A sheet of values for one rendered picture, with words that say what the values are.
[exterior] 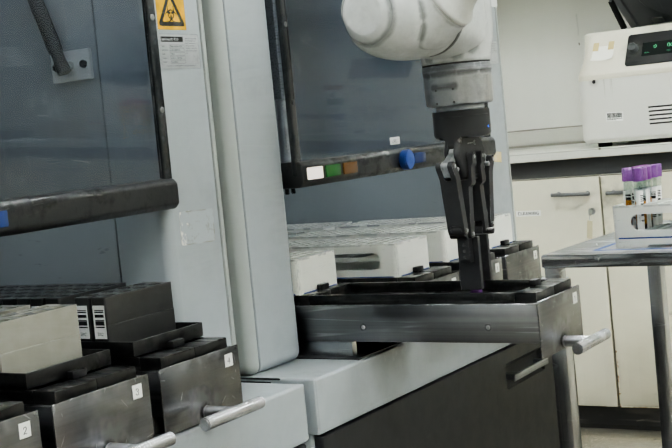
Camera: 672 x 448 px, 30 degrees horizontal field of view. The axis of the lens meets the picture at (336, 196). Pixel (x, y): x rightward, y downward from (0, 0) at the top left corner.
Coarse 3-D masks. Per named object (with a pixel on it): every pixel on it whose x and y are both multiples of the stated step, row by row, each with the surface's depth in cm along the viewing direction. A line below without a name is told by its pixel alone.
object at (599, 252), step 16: (592, 240) 199; (608, 240) 197; (544, 256) 185; (560, 256) 184; (576, 256) 182; (592, 256) 181; (608, 256) 180; (624, 256) 178; (640, 256) 177; (656, 256) 176; (560, 272) 185; (656, 272) 220; (656, 288) 220; (656, 304) 220; (656, 320) 221; (656, 336) 221; (560, 352) 186; (656, 352) 221; (560, 368) 186; (656, 368) 222; (560, 384) 186; (560, 400) 186; (576, 400) 187; (560, 416) 187; (576, 416) 187; (560, 432) 187; (576, 432) 187
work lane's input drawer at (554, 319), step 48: (336, 288) 174; (384, 288) 174; (432, 288) 170; (528, 288) 154; (576, 288) 160; (336, 336) 165; (384, 336) 161; (432, 336) 157; (480, 336) 154; (528, 336) 150; (576, 336) 154
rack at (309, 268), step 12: (300, 252) 179; (312, 252) 177; (324, 252) 175; (300, 264) 170; (312, 264) 172; (324, 264) 175; (300, 276) 170; (312, 276) 172; (324, 276) 175; (336, 276) 177; (300, 288) 170; (312, 288) 172
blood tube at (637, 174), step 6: (636, 168) 183; (636, 174) 183; (642, 174) 183; (636, 180) 183; (642, 180) 183; (636, 186) 183; (642, 186) 183; (636, 192) 183; (642, 192) 183; (636, 198) 183; (642, 198) 183; (636, 204) 184; (642, 204) 183; (636, 216) 184; (642, 216) 184; (636, 222) 184; (642, 222) 184; (636, 228) 184; (642, 228) 184
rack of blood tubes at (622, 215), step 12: (648, 204) 182; (660, 204) 181; (624, 216) 184; (624, 228) 184; (648, 228) 185; (660, 228) 183; (624, 240) 185; (636, 240) 184; (648, 240) 182; (660, 240) 181
